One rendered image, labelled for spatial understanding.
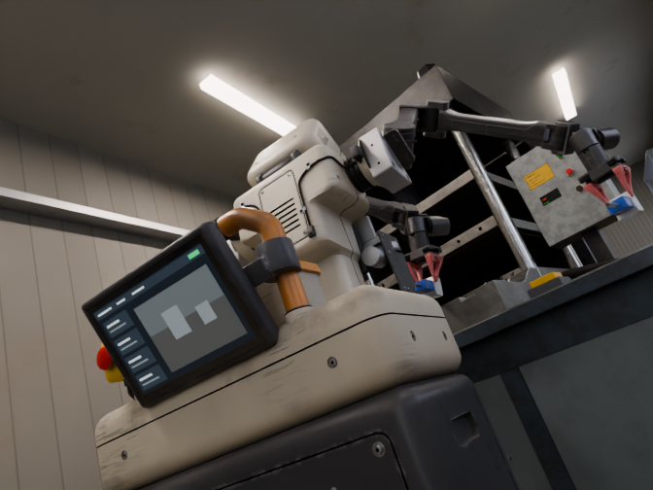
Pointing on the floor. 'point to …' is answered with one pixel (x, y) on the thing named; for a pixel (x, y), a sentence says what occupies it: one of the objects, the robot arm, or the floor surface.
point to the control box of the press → (564, 200)
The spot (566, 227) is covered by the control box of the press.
